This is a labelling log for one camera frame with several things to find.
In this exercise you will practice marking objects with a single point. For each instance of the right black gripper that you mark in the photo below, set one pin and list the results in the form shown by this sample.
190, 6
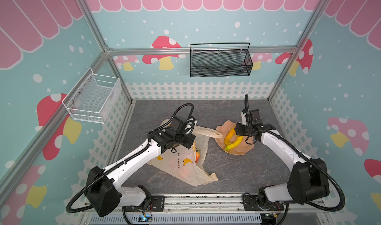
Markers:
238, 129

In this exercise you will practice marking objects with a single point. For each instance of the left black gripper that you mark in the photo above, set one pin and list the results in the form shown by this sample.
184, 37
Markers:
190, 138

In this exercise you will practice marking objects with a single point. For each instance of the yellow banana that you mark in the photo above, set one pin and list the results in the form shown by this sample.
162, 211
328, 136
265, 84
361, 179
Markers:
231, 145

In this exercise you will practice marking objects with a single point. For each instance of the banana print plastic bag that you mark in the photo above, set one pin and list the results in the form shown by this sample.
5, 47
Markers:
182, 165

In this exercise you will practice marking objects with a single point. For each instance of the yellow green mango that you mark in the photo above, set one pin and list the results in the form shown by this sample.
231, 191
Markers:
231, 133

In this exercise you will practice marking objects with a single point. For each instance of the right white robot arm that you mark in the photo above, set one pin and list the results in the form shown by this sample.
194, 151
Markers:
309, 179

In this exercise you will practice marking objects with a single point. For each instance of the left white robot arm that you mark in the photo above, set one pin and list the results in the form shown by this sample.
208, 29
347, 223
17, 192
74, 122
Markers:
104, 191

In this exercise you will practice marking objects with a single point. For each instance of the peach wavy plate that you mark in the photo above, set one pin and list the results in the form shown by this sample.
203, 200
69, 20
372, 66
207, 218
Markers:
246, 145

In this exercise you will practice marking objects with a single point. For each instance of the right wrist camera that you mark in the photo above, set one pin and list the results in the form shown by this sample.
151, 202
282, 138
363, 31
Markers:
244, 118

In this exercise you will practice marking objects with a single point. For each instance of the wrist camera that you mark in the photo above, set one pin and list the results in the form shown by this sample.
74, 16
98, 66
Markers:
191, 123
244, 118

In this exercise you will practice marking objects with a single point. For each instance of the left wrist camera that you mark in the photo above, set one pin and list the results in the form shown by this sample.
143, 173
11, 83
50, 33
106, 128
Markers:
191, 123

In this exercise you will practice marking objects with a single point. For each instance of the black wire basket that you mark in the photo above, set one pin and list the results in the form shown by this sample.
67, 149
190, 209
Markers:
220, 59

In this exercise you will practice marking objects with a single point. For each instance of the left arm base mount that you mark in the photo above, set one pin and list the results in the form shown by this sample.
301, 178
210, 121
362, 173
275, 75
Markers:
150, 204

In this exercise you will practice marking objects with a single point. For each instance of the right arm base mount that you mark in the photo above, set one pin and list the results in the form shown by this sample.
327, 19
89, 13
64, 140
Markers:
254, 202

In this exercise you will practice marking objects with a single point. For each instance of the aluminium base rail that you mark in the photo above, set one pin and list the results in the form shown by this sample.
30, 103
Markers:
210, 209

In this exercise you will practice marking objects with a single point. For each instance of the white wire basket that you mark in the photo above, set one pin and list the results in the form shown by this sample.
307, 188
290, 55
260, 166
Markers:
93, 97

